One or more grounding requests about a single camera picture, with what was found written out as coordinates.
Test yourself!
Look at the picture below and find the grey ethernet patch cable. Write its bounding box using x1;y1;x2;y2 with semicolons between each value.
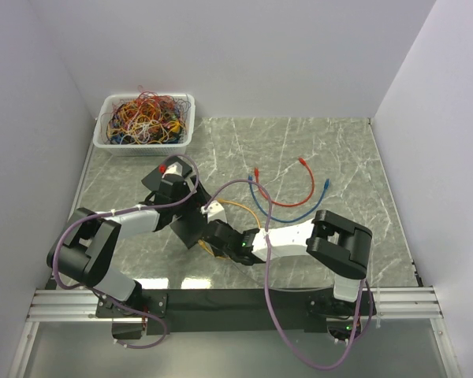
230;259;336;292

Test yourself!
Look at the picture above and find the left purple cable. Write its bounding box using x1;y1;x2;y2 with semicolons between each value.
51;154;200;350

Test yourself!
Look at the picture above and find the black TP-Link switch box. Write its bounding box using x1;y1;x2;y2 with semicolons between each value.
170;209;207;249

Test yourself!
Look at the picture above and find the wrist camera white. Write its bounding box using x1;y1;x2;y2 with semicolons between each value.
200;200;227;224
158;161;183;177

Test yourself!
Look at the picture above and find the black base crossbar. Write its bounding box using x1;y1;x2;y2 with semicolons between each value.
95;287;356;339

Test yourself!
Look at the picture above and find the red ethernet patch cable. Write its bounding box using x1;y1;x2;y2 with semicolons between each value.
253;157;315;207

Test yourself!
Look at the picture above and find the black Mercusys switch box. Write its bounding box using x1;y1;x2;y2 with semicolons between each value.
141;156;193;192

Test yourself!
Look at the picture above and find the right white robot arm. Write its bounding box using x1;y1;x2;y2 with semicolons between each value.
202;210;373;314

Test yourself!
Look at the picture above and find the orange ethernet patch cable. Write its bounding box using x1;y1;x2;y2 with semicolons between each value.
196;199;262;261

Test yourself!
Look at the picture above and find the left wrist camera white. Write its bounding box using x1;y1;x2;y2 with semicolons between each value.
158;161;183;177

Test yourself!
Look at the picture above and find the purple cable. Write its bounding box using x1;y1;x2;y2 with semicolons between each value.
51;154;200;350
204;179;375;371

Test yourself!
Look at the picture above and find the white plastic basket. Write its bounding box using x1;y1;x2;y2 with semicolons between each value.
93;91;196;157

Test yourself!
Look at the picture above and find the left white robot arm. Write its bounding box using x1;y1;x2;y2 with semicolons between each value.
47;173;210;317

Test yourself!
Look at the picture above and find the tangled coloured wires bundle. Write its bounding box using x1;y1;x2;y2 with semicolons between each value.
100;84;193;146

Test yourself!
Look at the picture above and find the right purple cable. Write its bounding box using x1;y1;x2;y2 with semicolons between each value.
204;179;375;371

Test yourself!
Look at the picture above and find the aluminium rail frame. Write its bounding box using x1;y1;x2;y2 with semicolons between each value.
7;157;458;378

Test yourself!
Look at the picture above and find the blue ethernet patch cable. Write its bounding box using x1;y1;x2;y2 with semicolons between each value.
247;175;331;221

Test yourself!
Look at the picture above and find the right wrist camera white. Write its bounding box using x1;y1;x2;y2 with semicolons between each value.
200;200;227;224

